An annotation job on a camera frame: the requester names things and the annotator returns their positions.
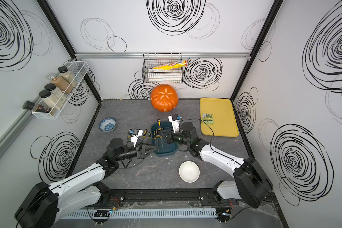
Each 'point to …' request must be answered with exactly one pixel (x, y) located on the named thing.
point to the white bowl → (189, 171)
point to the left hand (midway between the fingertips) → (154, 148)
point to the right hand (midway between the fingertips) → (159, 134)
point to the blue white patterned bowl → (108, 124)
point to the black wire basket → (167, 76)
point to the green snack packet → (208, 118)
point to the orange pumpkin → (164, 98)
